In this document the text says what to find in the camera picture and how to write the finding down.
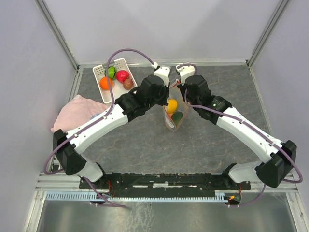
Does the pink red toy fruit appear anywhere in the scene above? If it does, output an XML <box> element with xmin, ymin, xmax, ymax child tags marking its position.
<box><xmin>115</xmin><ymin>70</ymin><xmax>129</xmax><ymax>83</ymax></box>

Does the green watermelon toy ball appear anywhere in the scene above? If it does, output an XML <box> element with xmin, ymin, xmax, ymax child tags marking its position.
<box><xmin>106</xmin><ymin>66</ymin><xmax>117</xmax><ymax>80</ymax></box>

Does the purple cable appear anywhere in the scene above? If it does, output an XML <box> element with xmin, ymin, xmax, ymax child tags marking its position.
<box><xmin>176</xmin><ymin>63</ymin><xmax>304</xmax><ymax>208</ymax></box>
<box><xmin>42</xmin><ymin>48</ymin><xmax>159</xmax><ymax>208</ymax></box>

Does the pink folded cloth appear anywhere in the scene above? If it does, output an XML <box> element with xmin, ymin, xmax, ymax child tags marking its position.
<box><xmin>51</xmin><ymin>95</ymin><xmax>108</xmax><ymax>133</ymax></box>

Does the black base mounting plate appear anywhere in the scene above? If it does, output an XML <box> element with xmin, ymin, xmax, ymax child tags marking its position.
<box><xmin>92</xmin><ymin>173</ymin><xmax>251</xmax><ymax>198</ymax></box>

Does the yellow toy lemon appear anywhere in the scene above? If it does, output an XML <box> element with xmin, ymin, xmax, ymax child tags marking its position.
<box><xmin>166</xmin><ymin>99</ymin><xmax>178</xmax><ymax>114</ymax></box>

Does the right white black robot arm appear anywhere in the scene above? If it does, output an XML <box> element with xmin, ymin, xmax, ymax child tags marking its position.
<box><xmin>178</xmin><ymin>75</ymin><xmax>297</xmax><ymax>189</ymax></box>

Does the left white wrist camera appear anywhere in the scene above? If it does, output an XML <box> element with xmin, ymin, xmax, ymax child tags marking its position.
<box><xmin>151</xmin><ymin>62</ymin><xmax>171</xmax><ymax>87</ymax></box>

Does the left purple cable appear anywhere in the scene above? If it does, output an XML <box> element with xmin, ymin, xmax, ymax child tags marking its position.
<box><xmin>42</xmin><ymin>48</ymin><xmax>159</xmax><ymax>208</ymax></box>

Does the orange toy fruit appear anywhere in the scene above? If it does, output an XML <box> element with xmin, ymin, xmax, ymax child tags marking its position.
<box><xmin>99</xmin><ymin>77</ymin><xmax>113</xmax><ymax>90</ymax></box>

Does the light blue cable duct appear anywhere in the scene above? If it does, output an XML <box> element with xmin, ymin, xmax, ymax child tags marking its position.
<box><xmin>45</xmin><ymin>192</ymin><xmax>239</xmax><ymax>201</ymax></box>

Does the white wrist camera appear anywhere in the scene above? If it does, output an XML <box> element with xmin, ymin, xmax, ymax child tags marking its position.
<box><xmin>151</xmin><ymin>62</ymin><xmax>171</xmax><ymax>87</ymax></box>
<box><xmin>175</xmin><ymin>62</ymin><xmax>197</xmax><ymax>85</ymax></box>

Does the brown toy fruit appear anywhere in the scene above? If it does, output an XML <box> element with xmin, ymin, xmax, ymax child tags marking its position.
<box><xmin>123</xmin><ymin>78</ymin><xmax>134</xmax><ymax>90</ymax></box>

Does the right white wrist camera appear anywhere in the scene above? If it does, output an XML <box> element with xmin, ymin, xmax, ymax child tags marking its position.
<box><xmin>175</xmin><ymin>62</ymin><xmax>197</xmax><ymax>85</ymax></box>

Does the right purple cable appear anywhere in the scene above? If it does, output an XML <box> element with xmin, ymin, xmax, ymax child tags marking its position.
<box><xmin>176</xmin><ymin>63</ymin><xmax>304</xmax><ymax>208</ymax></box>

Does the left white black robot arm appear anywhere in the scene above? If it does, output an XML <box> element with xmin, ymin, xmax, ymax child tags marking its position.
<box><xmin>53</xmin><ymin>74</ymin><xmax>169</xmax><ymax>189</ymax></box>

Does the dark green toy avocado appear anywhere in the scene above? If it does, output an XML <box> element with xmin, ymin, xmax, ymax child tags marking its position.
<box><xmin>171</xmin><ymin>111</ymin><xmax>183</xmax><ymax>126</ymax></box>

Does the clear orange zip top bag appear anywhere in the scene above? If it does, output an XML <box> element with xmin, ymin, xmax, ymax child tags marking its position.
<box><xmin>163</xmin><ymin>78</ymin><xmax>189</xmax><ymax>132</ymax></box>

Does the white perforated plastic basket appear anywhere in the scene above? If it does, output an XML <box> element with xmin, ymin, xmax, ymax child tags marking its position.
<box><xmin>92</xmin><ymin>58</ymin><xmax>137</xmax><ymax>104</ymax></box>

